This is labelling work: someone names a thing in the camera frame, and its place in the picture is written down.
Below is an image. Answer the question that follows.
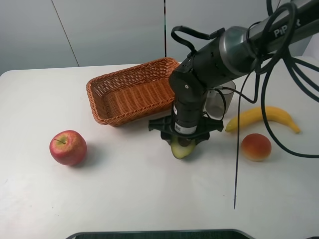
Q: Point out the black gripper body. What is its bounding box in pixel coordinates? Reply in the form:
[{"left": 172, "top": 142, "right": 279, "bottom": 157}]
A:
[{"left": 148, "top": 115, "right": 223, "bottom": 146}]

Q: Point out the halved green avocado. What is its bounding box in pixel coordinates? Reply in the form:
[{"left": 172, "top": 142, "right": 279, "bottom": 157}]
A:
[{"left": 170, "top": 137, "right": 196, "bottom": 159}]

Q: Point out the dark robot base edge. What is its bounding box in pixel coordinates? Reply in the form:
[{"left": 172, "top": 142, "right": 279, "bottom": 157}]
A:
[{"left": 67, "top": 229, "right": 253, "bottom": 239}]

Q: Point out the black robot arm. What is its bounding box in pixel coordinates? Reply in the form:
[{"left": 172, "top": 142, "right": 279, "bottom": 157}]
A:
[{"left": 148, "top": 0, "right": 319, "bottom": 144}]

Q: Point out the brown wicker basket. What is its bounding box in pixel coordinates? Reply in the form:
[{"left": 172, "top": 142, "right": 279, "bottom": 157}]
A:
[{"left": 86, "top": 57, "right": 179, "bottom": 127}]

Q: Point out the clear plastic cup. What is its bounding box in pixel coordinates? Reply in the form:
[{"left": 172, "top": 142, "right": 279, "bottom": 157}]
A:
[{"left": 205, "top": 81, "right": 236, "bottom": 119}]

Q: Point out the yellow banana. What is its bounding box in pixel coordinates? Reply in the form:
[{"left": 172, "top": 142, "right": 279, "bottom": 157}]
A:
[{"left": 225, "top": 106, "right": 302, "bottom": 134}]

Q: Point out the orange red peach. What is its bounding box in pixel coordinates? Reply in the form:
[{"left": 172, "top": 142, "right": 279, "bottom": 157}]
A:
[{"left": 241, "top": 133, "right": 272, "bottom": 162}]

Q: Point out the red yellow apple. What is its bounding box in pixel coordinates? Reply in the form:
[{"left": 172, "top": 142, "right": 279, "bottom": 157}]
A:
[{"left": 49, "top": 130, "right": 87, "bottom": 166}]

